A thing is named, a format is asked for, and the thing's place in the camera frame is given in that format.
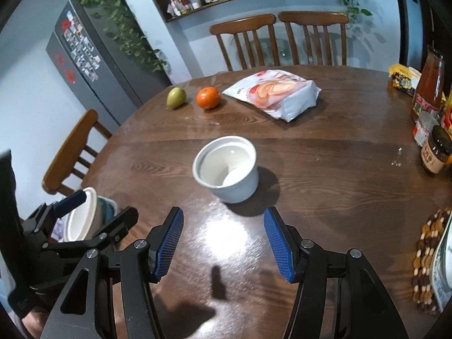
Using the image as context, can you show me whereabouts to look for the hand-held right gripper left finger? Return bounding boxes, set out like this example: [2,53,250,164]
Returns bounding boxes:
[40,205,185,339]

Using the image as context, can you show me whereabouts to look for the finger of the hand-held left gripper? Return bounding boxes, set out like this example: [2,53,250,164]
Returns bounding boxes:
[34,190,88,231]
[91,207,139,251]

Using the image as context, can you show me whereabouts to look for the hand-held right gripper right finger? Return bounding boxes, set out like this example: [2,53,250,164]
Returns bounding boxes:
[263,207,410,339]

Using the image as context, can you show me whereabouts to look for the blue square plate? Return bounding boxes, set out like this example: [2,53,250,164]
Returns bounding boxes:
[95,196,119,237]

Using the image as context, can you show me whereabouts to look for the large white bowl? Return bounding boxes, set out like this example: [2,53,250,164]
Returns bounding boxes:
[65,187,104,242]

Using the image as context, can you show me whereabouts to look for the small white bowl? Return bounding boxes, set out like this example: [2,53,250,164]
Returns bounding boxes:
[66,207,90,242]

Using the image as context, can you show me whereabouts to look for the white ceramic ramekin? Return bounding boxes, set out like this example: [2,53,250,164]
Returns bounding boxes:
[192,136,259,204]

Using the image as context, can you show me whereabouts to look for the person's left hand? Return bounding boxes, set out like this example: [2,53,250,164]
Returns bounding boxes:
[19,309,48,339]

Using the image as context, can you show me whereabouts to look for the wooden dining chair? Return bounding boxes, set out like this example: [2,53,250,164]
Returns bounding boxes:
[209,13,277,72]
[42,109,114,195]
[278,10,349,67]

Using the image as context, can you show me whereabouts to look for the grey refrigerator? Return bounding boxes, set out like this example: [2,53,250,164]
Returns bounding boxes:
[45,0,173,133]

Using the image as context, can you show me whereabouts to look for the green pear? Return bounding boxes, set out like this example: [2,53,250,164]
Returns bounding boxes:
[166,86,187,110]

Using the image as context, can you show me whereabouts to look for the beaded wooden trivet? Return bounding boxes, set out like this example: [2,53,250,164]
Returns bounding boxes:
[411,208,452,313]

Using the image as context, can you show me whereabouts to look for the orange fruit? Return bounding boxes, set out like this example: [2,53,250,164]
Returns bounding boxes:
[196,86,221,110]

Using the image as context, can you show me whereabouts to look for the white snack bag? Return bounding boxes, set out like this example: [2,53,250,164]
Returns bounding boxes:
[222,69,322,122]

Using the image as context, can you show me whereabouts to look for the cluster of photo magnets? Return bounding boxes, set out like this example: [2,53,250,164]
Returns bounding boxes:
[62,10,101,82]

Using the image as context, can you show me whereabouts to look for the white patterned serving bowl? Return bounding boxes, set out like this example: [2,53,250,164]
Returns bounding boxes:
[433,215,452,311]

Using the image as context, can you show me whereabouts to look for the brown label sauce jar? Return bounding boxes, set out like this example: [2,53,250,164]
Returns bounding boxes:
[420,125,452,174]

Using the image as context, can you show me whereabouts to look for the small red label jar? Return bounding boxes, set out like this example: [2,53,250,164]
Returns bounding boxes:
[413,111,440,148]

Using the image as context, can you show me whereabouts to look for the trailing green vine plant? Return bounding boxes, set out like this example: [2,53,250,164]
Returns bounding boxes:
[72,0,170,75]

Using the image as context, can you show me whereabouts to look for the yellow snack packet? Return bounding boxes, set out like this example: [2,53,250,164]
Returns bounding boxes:
[388,64,422,96]

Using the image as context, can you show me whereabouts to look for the tall red sauce bottle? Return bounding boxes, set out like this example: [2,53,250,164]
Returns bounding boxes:
[410,45,446,124]

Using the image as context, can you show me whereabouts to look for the small-leaved hanging vine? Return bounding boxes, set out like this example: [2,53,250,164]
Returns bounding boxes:
[334,0,375,39]

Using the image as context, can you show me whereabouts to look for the dark wooden door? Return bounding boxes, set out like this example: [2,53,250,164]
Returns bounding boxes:
[420,0,449,60]

